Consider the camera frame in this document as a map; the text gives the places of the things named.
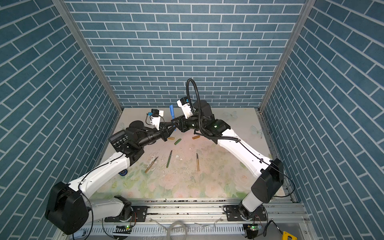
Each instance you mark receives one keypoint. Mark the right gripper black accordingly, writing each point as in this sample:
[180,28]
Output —
[183,121]

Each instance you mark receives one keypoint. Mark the tan pen left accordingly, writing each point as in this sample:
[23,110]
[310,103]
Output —
[150,165]

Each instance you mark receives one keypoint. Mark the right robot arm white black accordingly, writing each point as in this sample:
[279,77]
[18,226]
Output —
[269,173]

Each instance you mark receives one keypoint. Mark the tan pen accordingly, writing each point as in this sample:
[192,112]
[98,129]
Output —
[198,163]
[150,165]

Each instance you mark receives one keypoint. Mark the blue stapler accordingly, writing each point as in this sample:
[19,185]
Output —
[123,172]

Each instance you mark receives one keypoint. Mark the green pen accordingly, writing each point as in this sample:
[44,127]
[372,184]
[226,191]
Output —
[169,159]

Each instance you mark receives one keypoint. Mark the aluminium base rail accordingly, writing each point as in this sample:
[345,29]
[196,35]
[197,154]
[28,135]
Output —
[209,215]

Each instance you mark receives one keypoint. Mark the black desk calculator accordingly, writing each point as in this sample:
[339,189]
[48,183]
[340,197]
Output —
[119,141]

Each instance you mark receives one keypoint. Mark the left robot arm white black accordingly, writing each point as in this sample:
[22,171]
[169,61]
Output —
[69,205]

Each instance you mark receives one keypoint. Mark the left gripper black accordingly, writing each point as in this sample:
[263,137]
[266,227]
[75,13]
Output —
[163,132]

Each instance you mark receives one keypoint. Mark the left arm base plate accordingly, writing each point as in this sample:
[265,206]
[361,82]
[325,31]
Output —
[130,214]

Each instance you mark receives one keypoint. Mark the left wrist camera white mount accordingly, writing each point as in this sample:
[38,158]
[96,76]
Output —
[154,118]

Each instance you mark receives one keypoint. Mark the blue pen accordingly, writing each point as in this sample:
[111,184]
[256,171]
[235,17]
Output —
[172,111]

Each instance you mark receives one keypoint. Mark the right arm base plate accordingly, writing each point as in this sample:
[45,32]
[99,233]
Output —
[236,213]

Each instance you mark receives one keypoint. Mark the tan pen middle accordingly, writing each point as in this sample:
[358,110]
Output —
[198,163]

